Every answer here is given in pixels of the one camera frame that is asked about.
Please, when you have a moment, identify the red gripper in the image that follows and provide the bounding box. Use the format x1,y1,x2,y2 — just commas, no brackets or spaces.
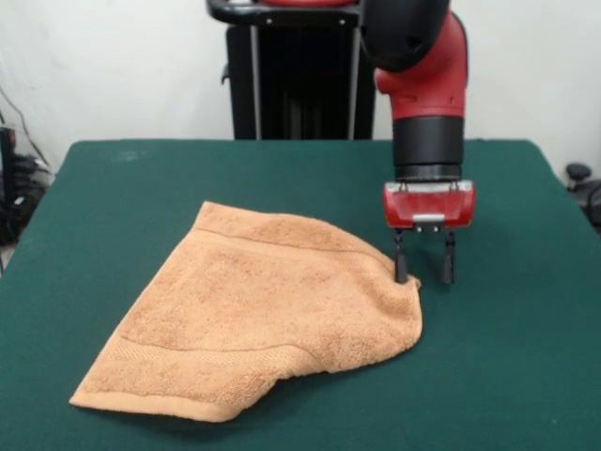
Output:
381,180,478,286

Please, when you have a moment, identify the peach terry towel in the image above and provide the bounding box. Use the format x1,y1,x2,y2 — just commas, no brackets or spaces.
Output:
69,200,424,422

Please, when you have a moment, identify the dark green table cloth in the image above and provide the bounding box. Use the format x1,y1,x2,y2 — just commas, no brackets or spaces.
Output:
0,138,601,451

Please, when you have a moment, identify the black office chair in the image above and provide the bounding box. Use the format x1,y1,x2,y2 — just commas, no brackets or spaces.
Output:
564,162,601,236

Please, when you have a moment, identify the black bag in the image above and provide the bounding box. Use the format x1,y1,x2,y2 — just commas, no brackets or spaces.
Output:
0,191,37,246

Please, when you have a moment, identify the black box with red mark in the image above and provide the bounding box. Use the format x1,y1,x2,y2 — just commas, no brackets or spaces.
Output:
0,125,19,208

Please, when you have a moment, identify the black robot pedestal with handle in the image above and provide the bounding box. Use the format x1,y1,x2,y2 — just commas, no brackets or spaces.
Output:
205,0,377,141

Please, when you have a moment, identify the black cable bundle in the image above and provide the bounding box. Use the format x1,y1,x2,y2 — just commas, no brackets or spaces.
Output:
11,153,54,190

